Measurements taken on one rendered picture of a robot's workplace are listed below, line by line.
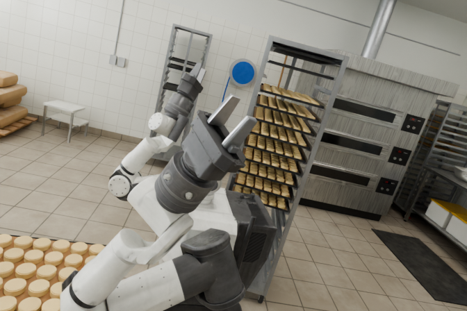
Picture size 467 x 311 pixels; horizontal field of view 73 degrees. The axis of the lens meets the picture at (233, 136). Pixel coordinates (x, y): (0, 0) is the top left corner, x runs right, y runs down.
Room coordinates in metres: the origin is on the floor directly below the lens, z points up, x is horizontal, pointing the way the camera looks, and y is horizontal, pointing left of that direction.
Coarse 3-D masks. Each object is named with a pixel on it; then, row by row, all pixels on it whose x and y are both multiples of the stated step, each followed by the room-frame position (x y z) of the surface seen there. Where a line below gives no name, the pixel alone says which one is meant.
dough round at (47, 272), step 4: (48, 264) 0.79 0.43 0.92; (40, 268) 0.77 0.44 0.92; (44, 268) 0.77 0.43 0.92; (48, 268) 0.77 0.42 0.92; (52, 268) 0.78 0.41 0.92; (40, 272) 0.75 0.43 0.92; (44, 272) 0.75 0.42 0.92; (48, 272) 0.76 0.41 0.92; (52, 272) 0.76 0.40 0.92; (36, 276) 0.75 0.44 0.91; (40, 276) 0.74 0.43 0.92; (44, 276) 0.74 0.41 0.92; (48, 276) 0.75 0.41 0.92; (52, 276) 0.76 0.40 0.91
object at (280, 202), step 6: (234, 186) 2.11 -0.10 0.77; (240, 186) 2.09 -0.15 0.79; (246, 192) 2.01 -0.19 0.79; (258, 192) 2.07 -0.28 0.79; (264, 198) 2.00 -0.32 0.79; (270, 198) 2.03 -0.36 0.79; (276, 198) 2.10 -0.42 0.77; (282, 198) 2.08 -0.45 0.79; (270, 204) 1.95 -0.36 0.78; (276, 204) 1.96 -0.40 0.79; (282, 204) 1.98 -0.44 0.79
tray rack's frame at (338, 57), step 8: (280, 40) 1.90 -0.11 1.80; (288, 40) 1.90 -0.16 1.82; (288, 48) 2.51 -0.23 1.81; (296, 48) 2.34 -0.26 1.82; (304, 48) 1.90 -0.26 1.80; (312, 48) 1.90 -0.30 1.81; (320, 56) 2.50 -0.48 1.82; (328, 56) 1.90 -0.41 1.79; (336, 56) 1.89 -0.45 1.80; (344, 56) 1.89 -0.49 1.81; (320, 72) 2.50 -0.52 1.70; (288, 80) 2.53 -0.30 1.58; (320, 80) 2.50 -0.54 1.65; (256, 280) 1.99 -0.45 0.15; (248, 288) 1.90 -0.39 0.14; (256, 288) 1.91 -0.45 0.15; (264, 296) 1.95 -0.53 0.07
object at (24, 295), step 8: (8, 248) 0.83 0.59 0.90; (32, 248) 0.86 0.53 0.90; (88, 248) 0.93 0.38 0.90; (64, 256) 0.86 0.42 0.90; (88, 256) 0.89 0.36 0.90; (16, 264) 0.77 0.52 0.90; (40, 264) 0.80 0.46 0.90; (64, 264) 0.82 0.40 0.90; (56, 272) 0.79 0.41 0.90; (8, 280) 0.71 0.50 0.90; (32, 280) 0.74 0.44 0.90; (48, 280) 0.75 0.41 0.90; (56, 280) 0.76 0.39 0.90; (0, 296) 0.66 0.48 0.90; (16, 296) 0.67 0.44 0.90; (24, 296) 0.68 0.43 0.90; (48, 296) 0.70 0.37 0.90
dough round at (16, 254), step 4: (16, 248) 0.82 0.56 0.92; (8, 252) 0.79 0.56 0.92; (12, 252) 0.80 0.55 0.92; (16, 252) 0.80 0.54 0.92; (20, 252) 0.80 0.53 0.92; (4, 256) 0.78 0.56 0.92; (8, 256) 0.78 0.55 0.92; (12, 256) 0.78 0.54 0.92; (16, 256) 0.78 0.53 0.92; (20, 256) 0.79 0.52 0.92; (4, 260) 0.77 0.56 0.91; (8, 260) 0.77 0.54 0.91; (12, 260) 0.77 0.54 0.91; (16, 260) 0.78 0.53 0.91
